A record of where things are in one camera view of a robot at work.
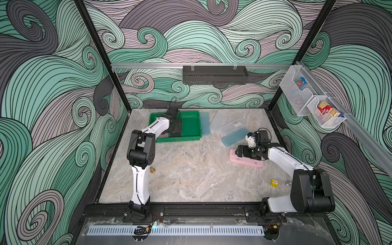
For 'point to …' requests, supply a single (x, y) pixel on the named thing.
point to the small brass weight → (152, 170)
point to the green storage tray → (191, 125)
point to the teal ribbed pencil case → (205, 123)
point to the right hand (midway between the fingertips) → (245, 153)
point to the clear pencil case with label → (233, 125)
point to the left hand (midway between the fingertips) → (172, 128)
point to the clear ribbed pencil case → (220, 119)
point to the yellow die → (274, 182)
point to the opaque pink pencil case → (234, 157)
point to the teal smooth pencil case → (235, 137)
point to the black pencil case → (169, 130)
